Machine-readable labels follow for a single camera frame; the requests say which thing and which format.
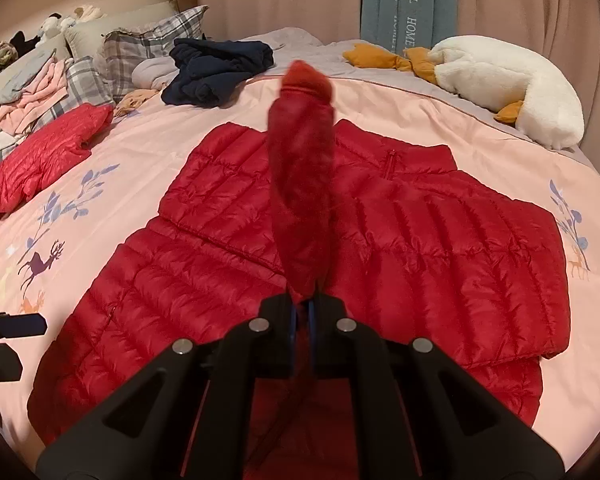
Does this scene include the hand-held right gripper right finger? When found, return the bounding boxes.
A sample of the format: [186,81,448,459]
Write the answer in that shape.
[307,292,566,480]

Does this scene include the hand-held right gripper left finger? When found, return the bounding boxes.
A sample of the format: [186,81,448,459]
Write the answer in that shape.
[35,294,301,480]

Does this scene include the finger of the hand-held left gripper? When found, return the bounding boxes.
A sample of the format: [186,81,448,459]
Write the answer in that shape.
[0,343,24,384]
[0,312,47,339]

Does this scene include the red down jacket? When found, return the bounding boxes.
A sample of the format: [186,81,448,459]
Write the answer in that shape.
[27,59,572,480]

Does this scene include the navy blue clothes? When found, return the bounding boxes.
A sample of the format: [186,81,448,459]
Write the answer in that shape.
[161,37,275,107]

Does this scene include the light red folded jacket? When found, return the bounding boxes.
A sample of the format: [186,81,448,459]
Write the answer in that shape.
[0,102,115,226]

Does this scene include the pink garment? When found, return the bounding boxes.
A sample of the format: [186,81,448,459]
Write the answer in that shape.
[0,57,73,136]

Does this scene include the small plaid pillow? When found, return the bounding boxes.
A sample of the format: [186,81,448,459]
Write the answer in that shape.
[32,56,116,131]

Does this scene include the grey-green garment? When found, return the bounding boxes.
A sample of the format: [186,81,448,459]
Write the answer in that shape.
[0,47,58,108]

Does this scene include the peach small cloth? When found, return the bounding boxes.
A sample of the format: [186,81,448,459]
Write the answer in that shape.
[114,88,161,117]

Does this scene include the light grey garment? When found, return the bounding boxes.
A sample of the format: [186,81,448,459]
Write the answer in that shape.
[131,55,181,88]

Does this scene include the grey bed sheet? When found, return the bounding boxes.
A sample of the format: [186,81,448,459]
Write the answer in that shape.
[230,27,596,168]

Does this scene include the white goose plush toy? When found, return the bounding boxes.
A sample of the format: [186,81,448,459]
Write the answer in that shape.
[342,35,586,150]

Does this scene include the large plaid pillow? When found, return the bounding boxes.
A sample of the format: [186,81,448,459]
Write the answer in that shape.
[102,5,210,103]

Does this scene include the beige pillow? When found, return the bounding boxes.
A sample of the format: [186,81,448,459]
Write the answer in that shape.
[64,1,181,58]

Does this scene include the cream plush toy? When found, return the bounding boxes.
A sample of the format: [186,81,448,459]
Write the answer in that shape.
[75,4,109,23]

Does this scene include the grey hanging banner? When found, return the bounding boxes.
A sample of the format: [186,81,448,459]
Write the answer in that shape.
[360,0,458,56]

